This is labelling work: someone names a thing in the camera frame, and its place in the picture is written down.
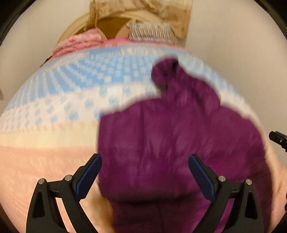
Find striped grey pillow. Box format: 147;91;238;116
126;22;178;45

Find beige patterned curtain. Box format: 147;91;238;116
89;0;194;39

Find beige wooden headboard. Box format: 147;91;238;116
58;10;162;42

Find pink folded quilt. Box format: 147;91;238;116
52;29;106;58

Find purple down jacket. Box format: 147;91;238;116
98;59;272;232

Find colourful polka dot bedspread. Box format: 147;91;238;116
0;38;287;233

